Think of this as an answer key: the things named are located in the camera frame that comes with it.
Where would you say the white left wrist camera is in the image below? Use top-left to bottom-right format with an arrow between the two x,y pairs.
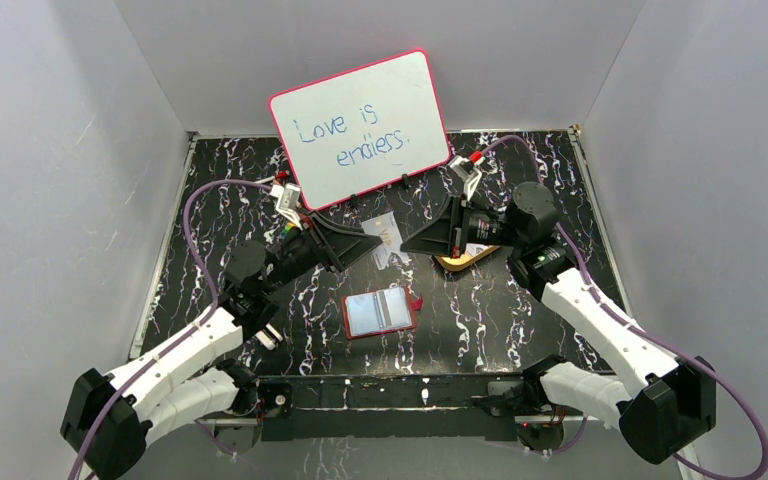
269,183 -> 304,229

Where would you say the red capped white marker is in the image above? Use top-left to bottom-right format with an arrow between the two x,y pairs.
257,170 -> 291,184

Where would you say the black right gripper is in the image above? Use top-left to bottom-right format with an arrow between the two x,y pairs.
400,193 -> 525,259

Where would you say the white whiteboard eraser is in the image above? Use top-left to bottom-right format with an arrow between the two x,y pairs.
255,325 -> 284,351

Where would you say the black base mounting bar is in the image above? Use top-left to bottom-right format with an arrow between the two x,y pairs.
195,374 -> 587,452

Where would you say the silver VIP card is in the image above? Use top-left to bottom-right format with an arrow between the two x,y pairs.
361,211 -> 410,270

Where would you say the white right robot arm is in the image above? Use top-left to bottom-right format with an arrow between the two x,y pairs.
401,182 -> 717,464

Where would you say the orange card tray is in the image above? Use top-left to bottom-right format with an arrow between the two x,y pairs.
434,243 -> 499,272

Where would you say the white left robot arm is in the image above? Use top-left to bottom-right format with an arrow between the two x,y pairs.
60,214 -> 382,479

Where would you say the pink framed whiteboard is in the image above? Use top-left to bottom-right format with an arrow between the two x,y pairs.
269,49 -> 451,210

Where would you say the pack of coloured markers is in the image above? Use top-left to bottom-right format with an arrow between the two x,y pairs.
281,222 -> 304,248

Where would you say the red card holder wallet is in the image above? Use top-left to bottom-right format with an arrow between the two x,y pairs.
342,287 -> 424,340

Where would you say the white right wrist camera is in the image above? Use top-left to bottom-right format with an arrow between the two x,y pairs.
447,151 -> 484,201

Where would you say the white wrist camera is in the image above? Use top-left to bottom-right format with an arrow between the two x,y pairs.
269,183 -> 304,229
447,151 -> 484,201

